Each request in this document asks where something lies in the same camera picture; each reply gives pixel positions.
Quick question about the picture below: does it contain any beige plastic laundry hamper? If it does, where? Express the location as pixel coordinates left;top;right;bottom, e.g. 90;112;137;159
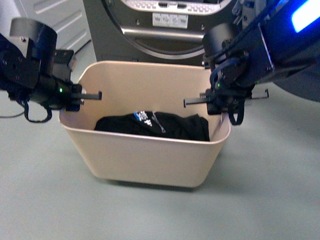
59;60;231;188

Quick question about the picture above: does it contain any black printed garment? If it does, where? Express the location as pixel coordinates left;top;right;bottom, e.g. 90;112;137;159
94;111;210;142

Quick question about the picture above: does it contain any dark grey tumble dryer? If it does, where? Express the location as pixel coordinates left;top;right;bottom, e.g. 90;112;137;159
83;0;236;66

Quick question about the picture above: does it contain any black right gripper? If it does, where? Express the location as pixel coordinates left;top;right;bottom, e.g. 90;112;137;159
183;82;269;115

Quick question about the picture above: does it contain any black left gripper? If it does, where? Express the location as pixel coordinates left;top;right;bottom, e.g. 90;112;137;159
30;76;102;112

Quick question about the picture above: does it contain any white appliance side panel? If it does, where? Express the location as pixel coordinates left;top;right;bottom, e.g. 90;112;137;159
14;0;92;53

